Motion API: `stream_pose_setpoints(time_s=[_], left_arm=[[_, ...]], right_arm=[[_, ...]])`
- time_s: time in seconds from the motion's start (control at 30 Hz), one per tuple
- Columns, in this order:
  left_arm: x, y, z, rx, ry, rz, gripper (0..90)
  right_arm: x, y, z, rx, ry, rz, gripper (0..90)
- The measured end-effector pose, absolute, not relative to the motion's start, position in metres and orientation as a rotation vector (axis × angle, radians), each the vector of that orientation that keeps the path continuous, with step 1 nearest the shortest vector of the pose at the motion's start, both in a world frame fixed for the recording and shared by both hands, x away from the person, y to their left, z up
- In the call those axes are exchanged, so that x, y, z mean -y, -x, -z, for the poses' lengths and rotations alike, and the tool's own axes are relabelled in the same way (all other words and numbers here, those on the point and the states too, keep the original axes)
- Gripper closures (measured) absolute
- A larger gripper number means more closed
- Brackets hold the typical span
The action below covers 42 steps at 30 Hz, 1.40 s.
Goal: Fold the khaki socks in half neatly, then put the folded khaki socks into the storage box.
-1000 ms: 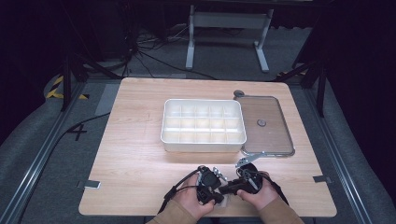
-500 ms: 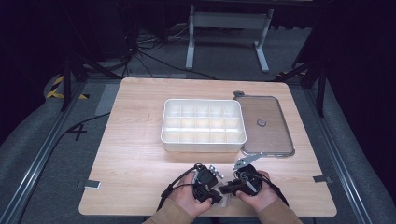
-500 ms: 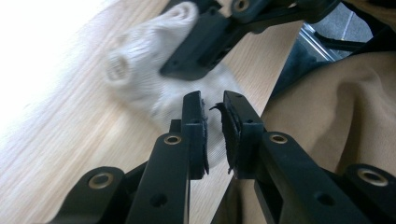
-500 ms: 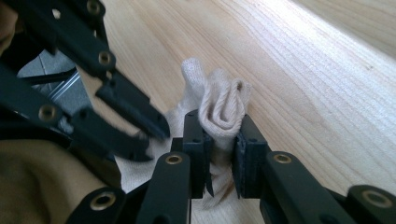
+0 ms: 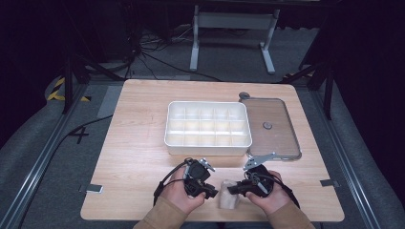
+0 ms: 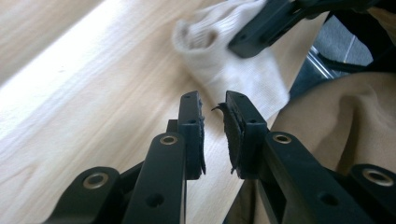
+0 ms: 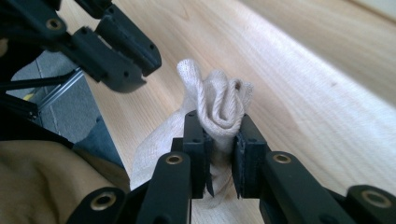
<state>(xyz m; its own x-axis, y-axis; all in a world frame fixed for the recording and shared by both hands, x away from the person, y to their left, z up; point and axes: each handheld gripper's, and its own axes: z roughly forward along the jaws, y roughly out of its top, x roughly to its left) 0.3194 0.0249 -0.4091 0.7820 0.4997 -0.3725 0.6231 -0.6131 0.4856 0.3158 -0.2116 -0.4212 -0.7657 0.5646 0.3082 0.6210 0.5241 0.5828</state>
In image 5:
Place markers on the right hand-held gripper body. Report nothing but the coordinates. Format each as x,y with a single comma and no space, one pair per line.
258,178

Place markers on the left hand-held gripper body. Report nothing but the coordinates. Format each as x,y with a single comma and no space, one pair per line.
198,176

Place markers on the beige sock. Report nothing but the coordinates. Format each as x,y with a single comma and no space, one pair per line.
229,194

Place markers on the white divided storage box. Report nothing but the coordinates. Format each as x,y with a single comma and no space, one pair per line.
207,127

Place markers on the person's right hand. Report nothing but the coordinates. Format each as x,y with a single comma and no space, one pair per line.
270,202

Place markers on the person's left hand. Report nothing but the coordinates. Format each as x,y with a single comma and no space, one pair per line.
178,197

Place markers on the transparent box lid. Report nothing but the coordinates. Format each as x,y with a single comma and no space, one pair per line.
273,133

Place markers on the grey tape piece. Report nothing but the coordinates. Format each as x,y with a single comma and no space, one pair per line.
329,183
92,188

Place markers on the grey round disc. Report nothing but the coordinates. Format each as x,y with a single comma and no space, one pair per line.
244,94

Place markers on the black tripod stand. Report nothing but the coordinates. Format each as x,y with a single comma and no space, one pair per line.
328,86
68,82

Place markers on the white metal stand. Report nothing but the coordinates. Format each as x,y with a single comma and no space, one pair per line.
232,20

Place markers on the yellow black floor tape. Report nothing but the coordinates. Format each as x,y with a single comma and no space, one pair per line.
55,90

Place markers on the metal floor rail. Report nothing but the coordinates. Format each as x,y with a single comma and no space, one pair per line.
41,159
347,159

